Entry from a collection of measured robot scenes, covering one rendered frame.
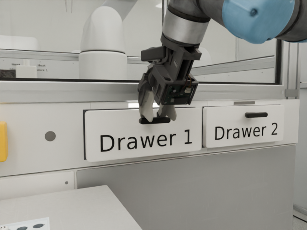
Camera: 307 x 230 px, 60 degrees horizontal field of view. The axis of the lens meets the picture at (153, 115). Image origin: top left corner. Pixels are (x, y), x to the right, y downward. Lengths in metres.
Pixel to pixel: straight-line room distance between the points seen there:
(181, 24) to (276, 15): 0.15
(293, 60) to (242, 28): 0.63
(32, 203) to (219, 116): 0.49
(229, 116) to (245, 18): 0.45
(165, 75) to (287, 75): 0.54
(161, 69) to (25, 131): 0.30
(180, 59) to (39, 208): 0.36
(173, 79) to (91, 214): 0.27
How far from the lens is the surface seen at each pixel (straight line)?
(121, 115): 0.59
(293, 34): 0.47
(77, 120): 0.61
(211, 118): 0.72
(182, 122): 0.66
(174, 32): 0.46
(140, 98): 0.56
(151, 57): 0.56
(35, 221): 0.41
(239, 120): 0.79
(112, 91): 0.62
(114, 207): 0.51
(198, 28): 0.46
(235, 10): 0.36
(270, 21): 0.37
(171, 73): 0.48
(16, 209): 0.56
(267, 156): 0.91
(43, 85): 0.59
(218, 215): 0.84
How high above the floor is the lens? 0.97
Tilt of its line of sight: 5 degrees down
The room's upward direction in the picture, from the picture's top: straight up
